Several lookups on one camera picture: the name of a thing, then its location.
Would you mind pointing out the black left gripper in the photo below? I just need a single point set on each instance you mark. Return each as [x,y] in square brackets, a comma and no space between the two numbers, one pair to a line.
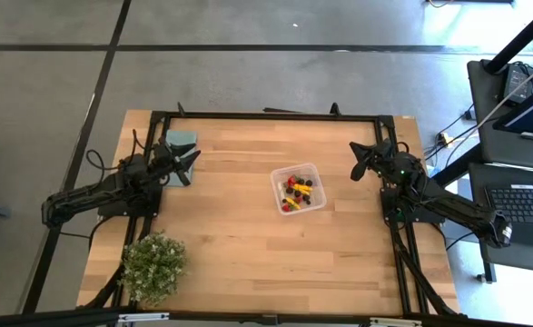
[164,156]

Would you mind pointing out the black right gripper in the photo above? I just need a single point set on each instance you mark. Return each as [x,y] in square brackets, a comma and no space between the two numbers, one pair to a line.
[384,156]

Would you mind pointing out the clear plastic tupperware container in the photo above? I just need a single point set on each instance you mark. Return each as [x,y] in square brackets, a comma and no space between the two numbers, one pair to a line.
[320,195]

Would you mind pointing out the yellow banana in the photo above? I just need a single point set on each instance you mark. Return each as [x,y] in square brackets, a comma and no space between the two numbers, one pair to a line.
[302,187]
[292,203]

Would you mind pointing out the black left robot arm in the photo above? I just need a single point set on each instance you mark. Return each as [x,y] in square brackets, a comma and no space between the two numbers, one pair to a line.
[89,193]

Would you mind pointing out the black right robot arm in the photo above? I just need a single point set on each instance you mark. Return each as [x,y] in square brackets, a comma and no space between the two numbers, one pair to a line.
[456,209]

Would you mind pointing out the teal folded cloth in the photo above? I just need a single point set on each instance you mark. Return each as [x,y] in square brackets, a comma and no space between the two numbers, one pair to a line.
[180,138]

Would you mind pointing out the power strip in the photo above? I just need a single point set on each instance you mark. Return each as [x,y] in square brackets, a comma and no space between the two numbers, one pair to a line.
[443,136]

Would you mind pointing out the green potted plant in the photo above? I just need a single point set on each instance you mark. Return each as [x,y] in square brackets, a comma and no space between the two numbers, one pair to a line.
[152,268]

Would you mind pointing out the black desk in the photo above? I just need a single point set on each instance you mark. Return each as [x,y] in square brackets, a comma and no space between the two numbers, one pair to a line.
[484,150]

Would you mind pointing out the black laptop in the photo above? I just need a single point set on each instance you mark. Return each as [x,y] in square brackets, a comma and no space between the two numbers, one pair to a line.
[525,204]

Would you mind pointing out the black power brick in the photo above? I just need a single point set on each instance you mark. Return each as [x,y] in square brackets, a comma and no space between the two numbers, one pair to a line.
[516,82]

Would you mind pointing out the black pole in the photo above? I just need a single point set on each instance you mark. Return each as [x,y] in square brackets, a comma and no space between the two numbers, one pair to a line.
[520,38]

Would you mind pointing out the black metal table frame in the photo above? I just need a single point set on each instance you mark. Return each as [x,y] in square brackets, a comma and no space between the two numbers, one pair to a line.
[270,116]

